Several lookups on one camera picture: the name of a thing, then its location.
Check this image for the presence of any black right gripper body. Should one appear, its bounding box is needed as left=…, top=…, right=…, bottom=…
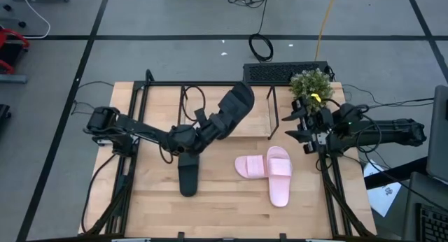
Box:
left=296, top=97, right=335, bottom=155

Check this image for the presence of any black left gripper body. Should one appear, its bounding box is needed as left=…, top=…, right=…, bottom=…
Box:
left=194, top=108, right=230, bottom=147

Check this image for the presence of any black slide sandal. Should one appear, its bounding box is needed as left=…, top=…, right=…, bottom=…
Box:
left=216, top=81, right=256, bottom=141
left=177, top=152, right=201, bottom=197

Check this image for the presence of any pink slide sandal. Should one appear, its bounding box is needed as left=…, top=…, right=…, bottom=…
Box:
left=234, top=154, right=270, bottom=180
left=266, top=145, right=293, bottom=208

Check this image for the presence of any small green potted plant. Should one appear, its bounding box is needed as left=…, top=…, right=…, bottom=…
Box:
left=288, top=69, right=334, bottom=114

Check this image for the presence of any white paper sheet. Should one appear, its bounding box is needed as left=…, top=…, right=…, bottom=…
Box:
left=363, top=159, right=403, bottom=218

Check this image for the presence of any grey side desk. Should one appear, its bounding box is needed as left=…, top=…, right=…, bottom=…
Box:
left=400, top=171, right=448, bottom=242

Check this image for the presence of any grey monitor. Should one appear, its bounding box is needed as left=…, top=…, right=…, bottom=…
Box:
left=425, top=84, right=448, bottom=185

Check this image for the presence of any black computer keyboard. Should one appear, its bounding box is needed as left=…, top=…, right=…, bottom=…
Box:
left=414, top=202, right=448, bottom=242

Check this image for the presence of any red and black cart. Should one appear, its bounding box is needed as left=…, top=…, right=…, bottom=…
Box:
left=0, top=27, right=31, bottom=75

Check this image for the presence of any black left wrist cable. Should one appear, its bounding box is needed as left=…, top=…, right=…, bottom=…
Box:
left=181, top=85, right=207, bottom=123

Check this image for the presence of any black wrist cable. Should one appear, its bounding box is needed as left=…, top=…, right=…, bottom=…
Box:
left=181, top=85, right=207, bottom=123
left=353, top=102, right=386, bottom=157

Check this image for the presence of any wooden shelf with black frame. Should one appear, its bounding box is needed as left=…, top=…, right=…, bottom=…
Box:
left=177, top=83, right=281, bottom=141

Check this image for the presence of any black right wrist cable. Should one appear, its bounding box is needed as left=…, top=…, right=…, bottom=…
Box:
left=353, top=102, right=386, bottom=157

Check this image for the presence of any black aluminium rig frame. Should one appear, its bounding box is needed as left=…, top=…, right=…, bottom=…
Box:
left=78, top=69, right=377, bottom=242

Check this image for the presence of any black coiled cable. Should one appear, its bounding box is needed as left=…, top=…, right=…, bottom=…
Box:
left=248, top=0, right=274, bottom=63

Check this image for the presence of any black floor cable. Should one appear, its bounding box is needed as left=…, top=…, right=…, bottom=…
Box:
left=341, top=83, right=435, bottom=108
left=69, top=80, right=115, bottom=116

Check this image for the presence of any yellow hanging cable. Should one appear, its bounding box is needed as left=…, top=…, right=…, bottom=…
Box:
left=314, top=0, right=340, bottom=61

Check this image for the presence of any black left base power cable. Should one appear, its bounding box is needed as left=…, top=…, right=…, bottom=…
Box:
left=80, top=152, right=118, bottom=234

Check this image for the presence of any white floor cable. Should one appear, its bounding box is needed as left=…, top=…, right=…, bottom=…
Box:
left=19, top=0, right=52, bottom=40

